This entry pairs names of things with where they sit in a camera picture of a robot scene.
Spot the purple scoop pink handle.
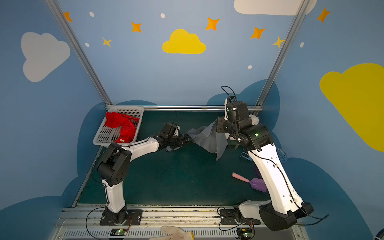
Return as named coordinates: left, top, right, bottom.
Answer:
left=232, top=173, right=268, bottom=193

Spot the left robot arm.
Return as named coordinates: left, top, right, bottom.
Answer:
left=97, top=123, right=193, bottom=226

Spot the left aluminium frame post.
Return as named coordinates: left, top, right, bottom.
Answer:
left=45, top=0, right=113, bottom=105

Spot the circuit board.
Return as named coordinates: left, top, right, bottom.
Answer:
left=110, top=229, right=128, bottom=237
left=236, top=228, right=254, bottom=240

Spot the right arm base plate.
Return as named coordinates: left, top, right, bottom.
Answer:
left=217, top=208, right=261, bottom=225

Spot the folded white t shirt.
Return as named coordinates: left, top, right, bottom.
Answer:
left=250, top=115, right=260, bottom=125

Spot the white work glove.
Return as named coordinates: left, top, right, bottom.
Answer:
left=150, top=226, right=195, bottom=240

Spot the right aluminium frame post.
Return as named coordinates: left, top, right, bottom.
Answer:
left=256, top=0, right=311, bottom=108

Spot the red t shirt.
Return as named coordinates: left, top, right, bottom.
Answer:
left=105, top=112, right=140, bottom=144

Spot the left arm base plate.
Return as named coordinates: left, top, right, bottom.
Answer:
left=100, top=208, right=143, bottom=226

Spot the aluminium frame post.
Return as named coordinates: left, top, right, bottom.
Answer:
left=45, top=0, right=113, bottom=105
left=256, top=0, right=311, bottom=108

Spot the left circuit board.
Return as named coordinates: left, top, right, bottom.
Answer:
left=110, top=229, right=128, bottom=237

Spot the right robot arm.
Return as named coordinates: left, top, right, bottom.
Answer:
left=217, top=98, right=314, bottom=232

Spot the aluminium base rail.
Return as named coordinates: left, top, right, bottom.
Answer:
left=49, top=204, right=309, bottom=240

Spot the right circuit board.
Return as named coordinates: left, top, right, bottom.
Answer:
left=236, top=228, right=254, bottom=240

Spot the horizontal aluminium frame bar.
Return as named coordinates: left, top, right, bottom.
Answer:
left=106, top=105, right=263, bottom=112

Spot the grey t shirt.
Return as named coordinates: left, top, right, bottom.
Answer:
left=187, top=120, right=228, bottom=161

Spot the white plastic laundry basket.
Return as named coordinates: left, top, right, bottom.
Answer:
left=93, top=107, right=144, bottom=147

